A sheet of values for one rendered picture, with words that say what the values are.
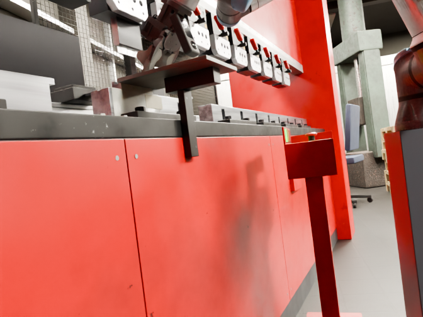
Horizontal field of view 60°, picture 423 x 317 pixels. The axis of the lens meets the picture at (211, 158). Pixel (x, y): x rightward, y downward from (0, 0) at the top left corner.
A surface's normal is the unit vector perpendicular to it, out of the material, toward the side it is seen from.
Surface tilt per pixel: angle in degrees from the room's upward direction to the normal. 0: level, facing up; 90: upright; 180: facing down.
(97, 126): 90
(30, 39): 90
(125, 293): 90
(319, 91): 90
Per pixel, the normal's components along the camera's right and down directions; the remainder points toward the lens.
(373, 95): 0.07, -0.03
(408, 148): -0.21, 0.03
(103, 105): -0.44, 0.06
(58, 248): 0.89, -0.11
